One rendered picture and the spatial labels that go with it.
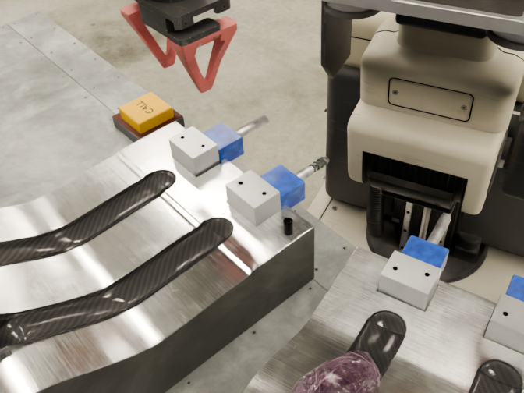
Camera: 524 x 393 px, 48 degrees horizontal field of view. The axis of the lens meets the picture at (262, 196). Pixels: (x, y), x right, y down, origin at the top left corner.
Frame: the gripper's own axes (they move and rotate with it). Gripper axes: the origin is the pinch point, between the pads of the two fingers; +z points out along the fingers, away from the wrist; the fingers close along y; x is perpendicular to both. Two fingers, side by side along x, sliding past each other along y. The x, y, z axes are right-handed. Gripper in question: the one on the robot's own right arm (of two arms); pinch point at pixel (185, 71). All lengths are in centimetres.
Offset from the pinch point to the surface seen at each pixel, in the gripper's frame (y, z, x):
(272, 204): 13.5, 10.4, -0.1
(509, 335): 38.6, 13.6, 6.3
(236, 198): 10.4, 10.0, -2.5
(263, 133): -85, 100, 80
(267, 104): -99, 100, 93
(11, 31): -67, 21, 2
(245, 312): 17.8, 17.7, -8.1
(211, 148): 2.5, 9.4, 0.3
